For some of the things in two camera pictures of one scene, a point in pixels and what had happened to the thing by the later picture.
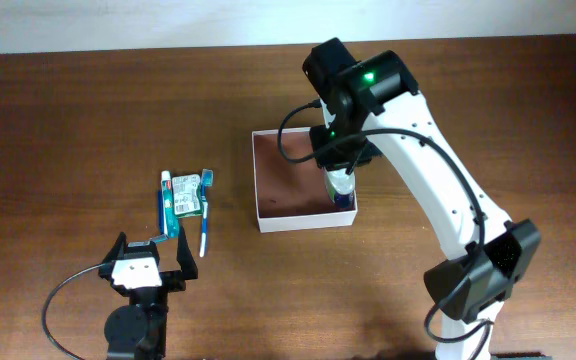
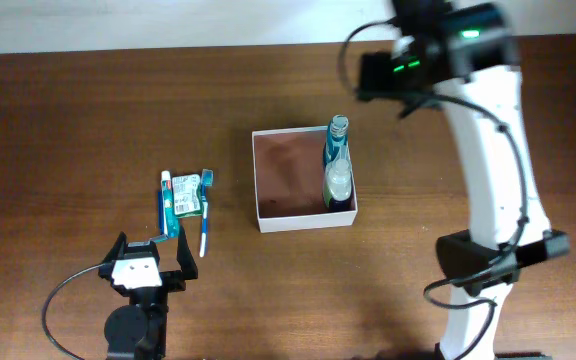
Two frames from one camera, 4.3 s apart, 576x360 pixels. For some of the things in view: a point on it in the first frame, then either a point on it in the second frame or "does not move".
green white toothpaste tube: x=171 y=220 does not move
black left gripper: x=176 y=279 does not move
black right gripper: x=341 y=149 to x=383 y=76
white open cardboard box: x=293 y=195 does not move
